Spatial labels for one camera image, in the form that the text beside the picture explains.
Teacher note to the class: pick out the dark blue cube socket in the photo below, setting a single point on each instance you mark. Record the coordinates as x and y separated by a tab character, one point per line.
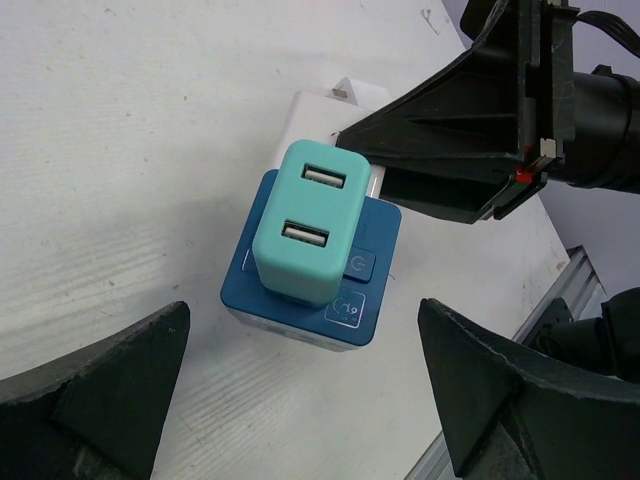
348	321

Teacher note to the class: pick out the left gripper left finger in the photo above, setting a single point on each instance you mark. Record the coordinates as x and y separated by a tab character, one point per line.
97	412

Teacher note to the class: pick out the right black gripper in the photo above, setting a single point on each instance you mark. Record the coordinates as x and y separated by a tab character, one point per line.
472	110

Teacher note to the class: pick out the white charger plug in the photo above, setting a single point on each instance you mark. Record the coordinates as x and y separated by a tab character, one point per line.
321	117

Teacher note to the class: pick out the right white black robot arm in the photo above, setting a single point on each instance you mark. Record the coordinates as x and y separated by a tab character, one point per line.
605	152

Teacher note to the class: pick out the teal dual usb charger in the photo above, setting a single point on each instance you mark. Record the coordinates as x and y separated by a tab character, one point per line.
309	222

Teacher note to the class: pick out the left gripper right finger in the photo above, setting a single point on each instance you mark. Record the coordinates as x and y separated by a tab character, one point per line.
565	409

